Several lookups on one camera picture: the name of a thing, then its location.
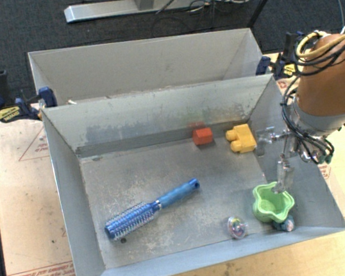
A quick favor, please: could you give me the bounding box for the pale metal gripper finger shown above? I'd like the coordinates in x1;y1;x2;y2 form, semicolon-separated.
266;151;299;195
255;124;291;148

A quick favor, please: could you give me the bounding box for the yellow toy brick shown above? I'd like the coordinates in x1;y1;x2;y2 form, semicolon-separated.
223;122;259;156

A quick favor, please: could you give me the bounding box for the green flower-shaped cup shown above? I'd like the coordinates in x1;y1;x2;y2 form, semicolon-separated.
248;178;299;227

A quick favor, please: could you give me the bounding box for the small teal toy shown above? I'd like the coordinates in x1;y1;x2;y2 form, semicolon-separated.
271;216;297;235

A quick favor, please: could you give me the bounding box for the red block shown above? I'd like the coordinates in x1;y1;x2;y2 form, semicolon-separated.
190;125;215;148

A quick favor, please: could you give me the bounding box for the clear spinning top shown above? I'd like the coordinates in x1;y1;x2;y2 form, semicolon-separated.
225;213;251;241

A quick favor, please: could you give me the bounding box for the grey metal bin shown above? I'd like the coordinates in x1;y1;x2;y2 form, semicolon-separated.
27;6;345;276

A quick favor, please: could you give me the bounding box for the blue hairbrush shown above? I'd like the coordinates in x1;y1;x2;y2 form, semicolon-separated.
98;177;207;243

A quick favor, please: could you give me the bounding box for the brown cardboard board red print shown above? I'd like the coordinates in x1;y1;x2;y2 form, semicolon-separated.
0;55;345;276

